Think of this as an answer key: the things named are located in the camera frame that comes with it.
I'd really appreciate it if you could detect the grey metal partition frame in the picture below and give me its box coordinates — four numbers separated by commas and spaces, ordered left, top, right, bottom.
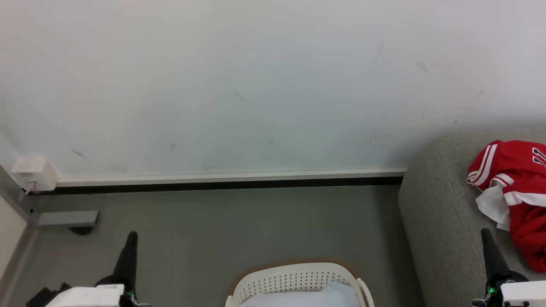
0, 164, 99, 299

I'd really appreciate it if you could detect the red and white sports jersey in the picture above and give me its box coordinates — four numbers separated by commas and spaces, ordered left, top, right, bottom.
466, 140, 546, 273

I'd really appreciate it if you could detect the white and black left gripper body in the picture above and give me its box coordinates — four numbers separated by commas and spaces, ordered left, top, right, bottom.
45, 275, 139, 307

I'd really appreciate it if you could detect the white garment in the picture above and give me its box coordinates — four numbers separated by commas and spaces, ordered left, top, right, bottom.
476, 183, 512, 232

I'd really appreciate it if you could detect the white perforated laundry basket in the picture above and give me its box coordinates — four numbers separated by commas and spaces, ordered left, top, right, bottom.
225, 258, 376, 307

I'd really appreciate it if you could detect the white and black baseboard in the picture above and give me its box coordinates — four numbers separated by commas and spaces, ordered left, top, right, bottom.
58, 168, 406, 191

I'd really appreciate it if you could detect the white wall power box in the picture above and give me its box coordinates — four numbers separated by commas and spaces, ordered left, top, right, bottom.
12, 156, 59, 193

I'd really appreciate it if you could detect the pale blue clothing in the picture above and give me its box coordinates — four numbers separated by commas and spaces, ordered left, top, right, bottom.
239, 281, 361, 307

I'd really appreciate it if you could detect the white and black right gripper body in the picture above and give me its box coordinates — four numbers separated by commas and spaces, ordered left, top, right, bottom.
484, 269, 546, 307

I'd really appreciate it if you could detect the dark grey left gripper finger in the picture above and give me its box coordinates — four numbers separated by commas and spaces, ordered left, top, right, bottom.
112, 232, 131, 278
124, 232, 139, 278

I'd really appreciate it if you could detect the light grey fabric sofa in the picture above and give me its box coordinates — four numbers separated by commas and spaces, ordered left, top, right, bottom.
398, 127, 546, 307

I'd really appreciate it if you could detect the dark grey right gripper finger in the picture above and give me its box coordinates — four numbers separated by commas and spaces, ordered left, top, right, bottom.
485, 229, 509, 274
481, 229, 496, 275

